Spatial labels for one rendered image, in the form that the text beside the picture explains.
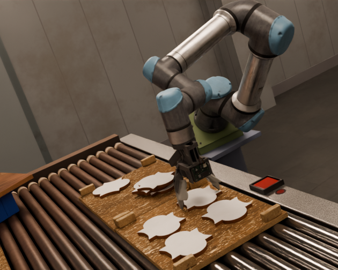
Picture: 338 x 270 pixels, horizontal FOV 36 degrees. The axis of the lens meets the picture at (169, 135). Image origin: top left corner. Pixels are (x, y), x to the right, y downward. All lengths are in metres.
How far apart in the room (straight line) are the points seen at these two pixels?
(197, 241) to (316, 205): 0.33
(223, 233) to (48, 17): 3.59
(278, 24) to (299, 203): 0.59
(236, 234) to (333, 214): 0.25
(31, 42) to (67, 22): 0.37
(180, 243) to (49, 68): 3.47
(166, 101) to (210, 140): 0.76
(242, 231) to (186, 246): 0.15
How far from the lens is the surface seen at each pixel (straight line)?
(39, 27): 4.69
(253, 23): 1.74
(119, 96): 4.91
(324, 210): 1.40
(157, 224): 1.52
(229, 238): 1.35
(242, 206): 1.45
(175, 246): 1.37
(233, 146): 2.15
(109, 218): 1.71
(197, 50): 1.64
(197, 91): 1.52
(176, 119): 1.45
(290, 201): 1.49
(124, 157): 2.31
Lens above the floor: 1.59
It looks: 16 degrees down
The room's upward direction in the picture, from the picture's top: 19 degrees counter-clockwise
